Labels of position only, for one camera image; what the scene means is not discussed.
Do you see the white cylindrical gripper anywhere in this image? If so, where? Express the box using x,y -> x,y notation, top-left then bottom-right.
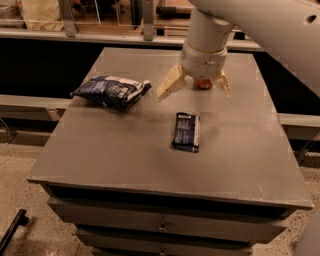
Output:
157,43 -> 231,100

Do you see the dark blue rxbar wrapper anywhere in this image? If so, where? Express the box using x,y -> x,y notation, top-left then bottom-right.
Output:
172,112 -> 200,153

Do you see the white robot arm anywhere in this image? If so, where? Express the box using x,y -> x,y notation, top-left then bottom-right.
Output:
157,0 -> 320,99

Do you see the red coca-cola can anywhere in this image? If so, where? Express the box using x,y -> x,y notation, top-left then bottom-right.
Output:
194,79 -> 213,90

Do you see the grey metal railing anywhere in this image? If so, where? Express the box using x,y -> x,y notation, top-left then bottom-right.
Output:
0,0 -> 264,52

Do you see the blue white snack bag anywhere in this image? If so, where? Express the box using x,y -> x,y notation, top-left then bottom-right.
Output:
70,76 -> 151,110

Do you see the grey drawer cabinet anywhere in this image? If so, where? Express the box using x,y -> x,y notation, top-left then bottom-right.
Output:
29,53 -> 312,256

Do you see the grey low bench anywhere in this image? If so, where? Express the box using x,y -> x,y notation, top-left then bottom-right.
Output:
0,95 -> 71,121

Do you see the black bar lower left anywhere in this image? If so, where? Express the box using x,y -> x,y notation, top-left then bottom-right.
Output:
0,209 -> 29,256

